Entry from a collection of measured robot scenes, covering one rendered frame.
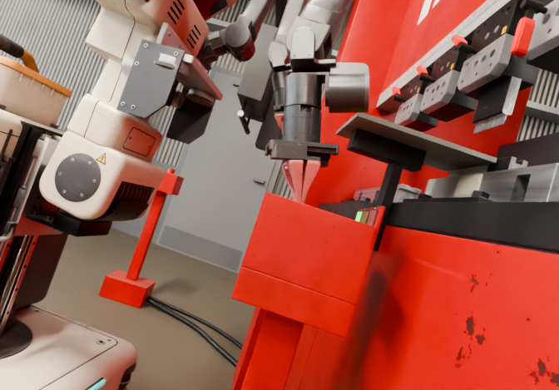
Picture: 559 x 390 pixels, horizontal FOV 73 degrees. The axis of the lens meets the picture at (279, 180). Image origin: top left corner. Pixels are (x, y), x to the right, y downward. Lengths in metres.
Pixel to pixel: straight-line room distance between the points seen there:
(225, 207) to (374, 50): 2.90
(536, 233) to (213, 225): 4.02
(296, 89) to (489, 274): 0.34
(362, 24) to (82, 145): 1.30
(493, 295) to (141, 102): 0.70
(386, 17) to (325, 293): 1.51
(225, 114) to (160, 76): 3.62
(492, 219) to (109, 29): 0.86
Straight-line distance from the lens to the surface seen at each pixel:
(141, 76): 0.87
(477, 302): 0.46
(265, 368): 0.63
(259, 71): 1.83
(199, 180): 4.39
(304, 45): 0.59
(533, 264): 0.41
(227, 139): 4.38
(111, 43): 0.99
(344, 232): 0.52
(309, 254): 0.52
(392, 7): 1.90
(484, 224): 0.48
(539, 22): 0.81
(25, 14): 6.20
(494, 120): 0.88
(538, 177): 0.65
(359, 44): 1.79
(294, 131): 0.55
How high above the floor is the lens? 0.79
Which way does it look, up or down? 4 degrees up
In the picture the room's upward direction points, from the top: 18 degrees clockwise
